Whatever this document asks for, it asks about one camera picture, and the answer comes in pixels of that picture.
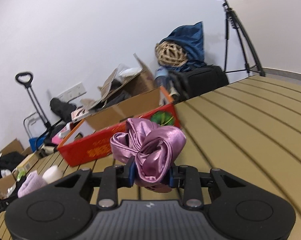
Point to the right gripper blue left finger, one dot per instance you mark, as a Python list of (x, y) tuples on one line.
[(110, 180)]

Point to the black trolley handle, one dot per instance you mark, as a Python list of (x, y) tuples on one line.
[(25, 79)]

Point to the black rolled bag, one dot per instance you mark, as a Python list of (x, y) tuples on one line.
[(62, 109)]

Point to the dark blue fabric bag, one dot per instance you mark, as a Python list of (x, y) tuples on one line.
[(191, 39)]

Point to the woven rattan ball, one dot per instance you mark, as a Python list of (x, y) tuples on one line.
[(170, 54)]

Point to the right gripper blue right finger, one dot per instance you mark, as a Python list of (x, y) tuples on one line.
[(187, 178)]

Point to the pink satin cloth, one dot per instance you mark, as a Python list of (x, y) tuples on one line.
[(153, 147)]

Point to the blue water bottle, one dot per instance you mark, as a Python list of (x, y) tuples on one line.
[(162, 78)]

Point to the lilac fuzzy towel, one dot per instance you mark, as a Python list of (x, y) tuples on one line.
[(32, 183)]

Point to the white wall socket strip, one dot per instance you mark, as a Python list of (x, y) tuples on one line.
[(72, 93)]

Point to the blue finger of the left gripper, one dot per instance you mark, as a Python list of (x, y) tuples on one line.
[(5, 202)]

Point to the black camera tripod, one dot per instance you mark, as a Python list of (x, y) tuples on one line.
[(232, 20)]

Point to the yellow small carton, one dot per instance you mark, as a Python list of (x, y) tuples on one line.
[(28, 163)]

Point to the black suitcase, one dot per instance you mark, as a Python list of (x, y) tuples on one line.
[(198, 81)]

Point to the open brown cardboard box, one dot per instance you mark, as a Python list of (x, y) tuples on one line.
[(123, 83)]

